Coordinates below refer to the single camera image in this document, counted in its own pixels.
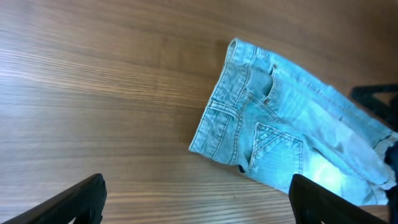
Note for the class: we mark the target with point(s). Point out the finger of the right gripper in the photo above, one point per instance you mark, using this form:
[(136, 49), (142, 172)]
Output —
[(364, 95)]

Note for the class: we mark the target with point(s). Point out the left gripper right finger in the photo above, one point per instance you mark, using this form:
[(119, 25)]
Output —
[(313, 204)]

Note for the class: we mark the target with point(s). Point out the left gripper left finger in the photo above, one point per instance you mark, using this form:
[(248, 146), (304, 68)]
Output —
[(82, 203)]

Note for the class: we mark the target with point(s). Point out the light blue denim shorts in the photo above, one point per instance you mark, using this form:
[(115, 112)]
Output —
[(272, 119)]

